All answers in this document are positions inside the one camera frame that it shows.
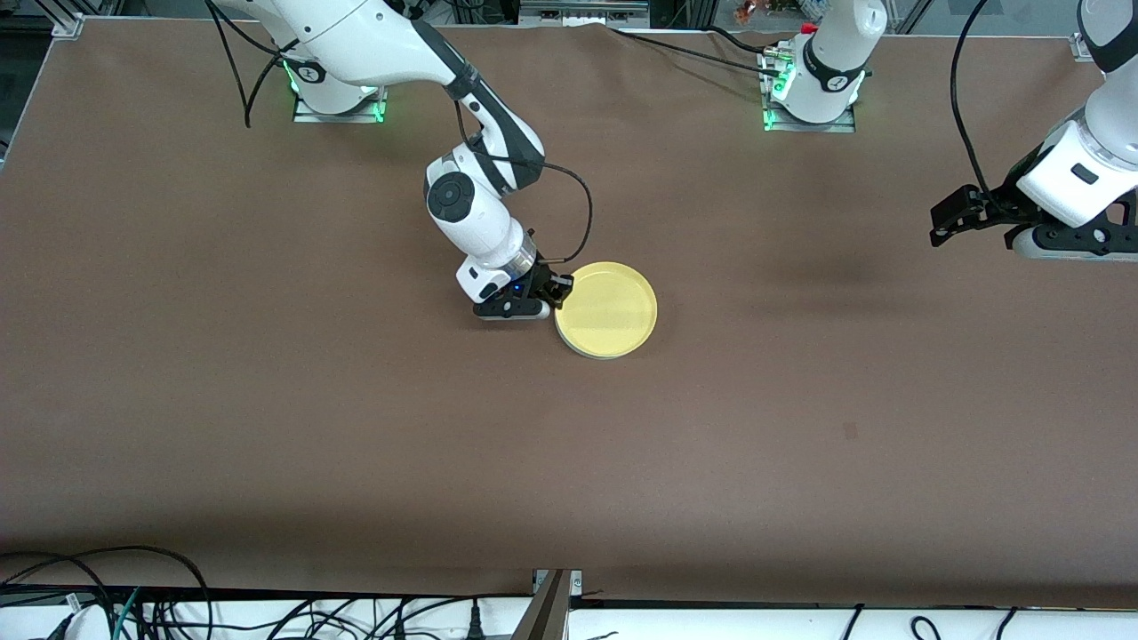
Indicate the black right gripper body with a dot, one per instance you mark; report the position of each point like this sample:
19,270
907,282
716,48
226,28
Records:
541,282

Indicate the yellow round plate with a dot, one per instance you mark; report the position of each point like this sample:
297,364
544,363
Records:
609,307

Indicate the pale green plate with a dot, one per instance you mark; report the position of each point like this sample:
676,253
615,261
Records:
582,352

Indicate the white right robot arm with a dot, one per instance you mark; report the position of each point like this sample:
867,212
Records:
356,36

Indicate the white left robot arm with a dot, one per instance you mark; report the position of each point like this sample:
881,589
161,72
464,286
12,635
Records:
836,53

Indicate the table cover sheet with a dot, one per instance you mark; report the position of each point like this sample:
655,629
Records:
569,462

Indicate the colourful small objects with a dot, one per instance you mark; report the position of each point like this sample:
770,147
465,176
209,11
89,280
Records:
765,11

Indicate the aluminium support beam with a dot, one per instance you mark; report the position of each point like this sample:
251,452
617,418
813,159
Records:
547,613

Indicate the white lower shelf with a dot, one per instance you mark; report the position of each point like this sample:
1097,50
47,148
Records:
711,628

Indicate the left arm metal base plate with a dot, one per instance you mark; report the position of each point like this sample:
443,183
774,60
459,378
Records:
836,128

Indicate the grey metal bracket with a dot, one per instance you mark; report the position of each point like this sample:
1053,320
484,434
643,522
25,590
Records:
582,11

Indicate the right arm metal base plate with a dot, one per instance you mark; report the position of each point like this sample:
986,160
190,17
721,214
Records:
307,115

